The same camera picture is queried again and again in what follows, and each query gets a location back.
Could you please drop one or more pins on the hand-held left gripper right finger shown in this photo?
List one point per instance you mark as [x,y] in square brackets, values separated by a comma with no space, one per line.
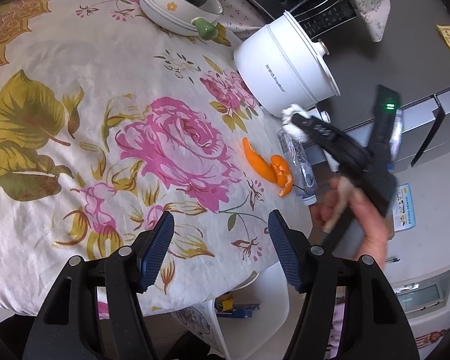
[285,255]

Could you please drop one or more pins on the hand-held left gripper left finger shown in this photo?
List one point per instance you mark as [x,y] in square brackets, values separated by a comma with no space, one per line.
[157,247]

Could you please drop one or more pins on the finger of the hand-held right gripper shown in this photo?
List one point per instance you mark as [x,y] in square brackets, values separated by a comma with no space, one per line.
[318,129]

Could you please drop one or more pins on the white tissue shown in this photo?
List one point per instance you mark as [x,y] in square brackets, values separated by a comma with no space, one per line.
[290,110]

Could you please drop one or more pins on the white plastic chair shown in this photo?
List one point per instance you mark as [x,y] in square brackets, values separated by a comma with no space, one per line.
[270,307]

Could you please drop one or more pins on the person's right hand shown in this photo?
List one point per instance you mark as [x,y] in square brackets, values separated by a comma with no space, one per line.
[373,232]

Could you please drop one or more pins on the clear plastic bottle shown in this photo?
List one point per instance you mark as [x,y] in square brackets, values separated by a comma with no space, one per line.
[303,172]

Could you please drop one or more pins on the orange peel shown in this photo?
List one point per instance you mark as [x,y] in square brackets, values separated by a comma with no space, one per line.
[255,159]
[281,168]

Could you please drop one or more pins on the blue and yellow wrapper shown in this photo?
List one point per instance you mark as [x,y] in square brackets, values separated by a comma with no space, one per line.
[236,302]

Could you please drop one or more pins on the white electric pot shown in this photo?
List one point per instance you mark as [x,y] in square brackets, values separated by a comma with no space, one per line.
[285,67]

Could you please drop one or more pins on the blue white printed card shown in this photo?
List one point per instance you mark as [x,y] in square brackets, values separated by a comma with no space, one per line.
[405,206]

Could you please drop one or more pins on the grey refrigerator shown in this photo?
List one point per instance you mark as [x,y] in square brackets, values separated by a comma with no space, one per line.
[408,45]

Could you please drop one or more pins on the floral cover cloth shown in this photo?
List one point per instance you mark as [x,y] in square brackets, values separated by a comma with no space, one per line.
[367,0]

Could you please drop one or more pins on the white appliance with grey window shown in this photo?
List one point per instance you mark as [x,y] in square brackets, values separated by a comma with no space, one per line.
[423,292]

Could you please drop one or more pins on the white cloth with tiny flowers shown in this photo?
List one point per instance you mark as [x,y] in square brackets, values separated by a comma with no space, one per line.
[243,3]

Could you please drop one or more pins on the green pear-shaped figurine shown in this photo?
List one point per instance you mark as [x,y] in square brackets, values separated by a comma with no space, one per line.
[204,28]

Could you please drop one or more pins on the floral tablecloth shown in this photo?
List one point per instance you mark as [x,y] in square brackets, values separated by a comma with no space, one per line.
[97,82]

